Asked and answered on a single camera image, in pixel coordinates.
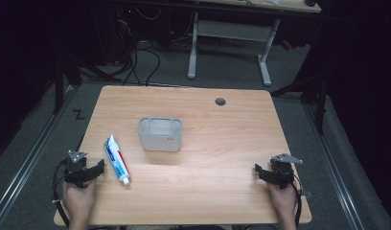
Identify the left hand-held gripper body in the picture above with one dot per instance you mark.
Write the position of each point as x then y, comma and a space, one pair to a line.
76, 170

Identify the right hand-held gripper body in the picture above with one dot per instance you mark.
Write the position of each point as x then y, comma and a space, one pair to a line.
283, 172

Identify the white and blue toothpaste tube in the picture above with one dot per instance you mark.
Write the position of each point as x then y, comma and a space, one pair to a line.
117, 158

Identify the translucent grey plastic container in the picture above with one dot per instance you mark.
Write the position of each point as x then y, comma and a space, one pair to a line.
160, 134

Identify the person's right hand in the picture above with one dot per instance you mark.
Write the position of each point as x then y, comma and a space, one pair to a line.
282, 200

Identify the person's left hand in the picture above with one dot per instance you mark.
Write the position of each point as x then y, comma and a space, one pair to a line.
78, 198

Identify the black metal stand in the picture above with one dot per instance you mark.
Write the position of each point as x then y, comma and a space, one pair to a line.
311, 92
69, 73

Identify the white-legged desk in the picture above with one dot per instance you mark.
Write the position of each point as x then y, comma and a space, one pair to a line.
235, 32

